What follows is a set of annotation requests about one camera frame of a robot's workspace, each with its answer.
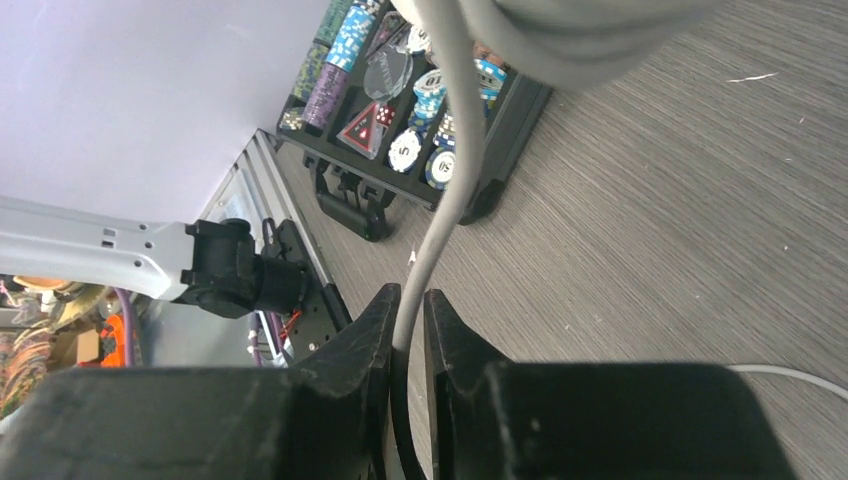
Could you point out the white grey angular headphones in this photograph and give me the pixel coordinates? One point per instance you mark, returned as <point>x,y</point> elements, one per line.
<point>572,45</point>

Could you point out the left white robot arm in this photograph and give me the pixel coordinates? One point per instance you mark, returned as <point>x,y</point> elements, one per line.
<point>214,266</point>

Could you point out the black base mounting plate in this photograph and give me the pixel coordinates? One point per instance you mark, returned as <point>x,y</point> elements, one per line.
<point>279,340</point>

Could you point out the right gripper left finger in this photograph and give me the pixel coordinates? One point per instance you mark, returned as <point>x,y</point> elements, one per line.
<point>323,418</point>

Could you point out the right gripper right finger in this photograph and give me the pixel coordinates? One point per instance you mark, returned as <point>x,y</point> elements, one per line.
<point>495,418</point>

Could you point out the black poker chip case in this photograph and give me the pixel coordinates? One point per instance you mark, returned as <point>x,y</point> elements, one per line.
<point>369,110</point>

